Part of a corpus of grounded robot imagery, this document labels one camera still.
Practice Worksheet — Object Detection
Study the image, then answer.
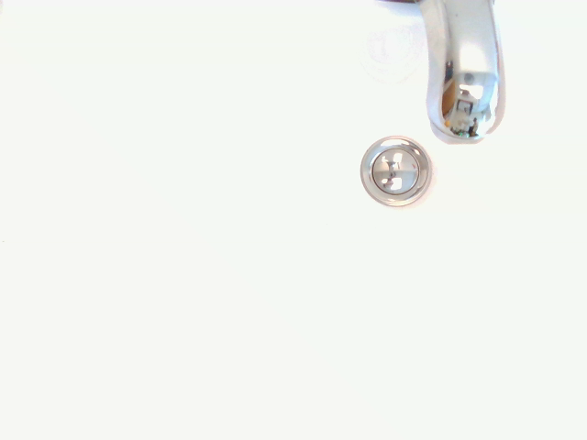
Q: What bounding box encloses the white ceramic sink basin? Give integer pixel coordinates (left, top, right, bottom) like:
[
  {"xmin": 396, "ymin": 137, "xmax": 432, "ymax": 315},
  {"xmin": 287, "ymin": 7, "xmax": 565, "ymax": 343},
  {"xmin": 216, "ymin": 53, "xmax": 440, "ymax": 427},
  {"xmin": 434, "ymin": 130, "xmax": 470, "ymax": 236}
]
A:
[{"xmin": 0, "ymin": 0, "xmax": 587, "ymax": 440}]

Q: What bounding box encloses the chrome faucet spout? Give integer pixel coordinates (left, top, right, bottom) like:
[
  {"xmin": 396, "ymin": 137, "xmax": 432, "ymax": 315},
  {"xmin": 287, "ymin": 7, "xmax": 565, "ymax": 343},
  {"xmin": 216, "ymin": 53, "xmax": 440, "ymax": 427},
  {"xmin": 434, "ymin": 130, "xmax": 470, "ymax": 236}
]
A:
[{"xmin": 415, "ymin": 0, "xmax": 508, "ymax": 146}]

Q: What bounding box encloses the chrome sink drain stopper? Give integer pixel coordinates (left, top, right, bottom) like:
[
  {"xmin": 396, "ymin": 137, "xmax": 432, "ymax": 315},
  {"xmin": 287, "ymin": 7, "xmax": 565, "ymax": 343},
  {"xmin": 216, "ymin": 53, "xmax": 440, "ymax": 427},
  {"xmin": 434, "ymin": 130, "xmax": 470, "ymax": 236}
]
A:
[{"xmin": 359, "ymin": 135, "xmax": 433, "ymax": 208}]

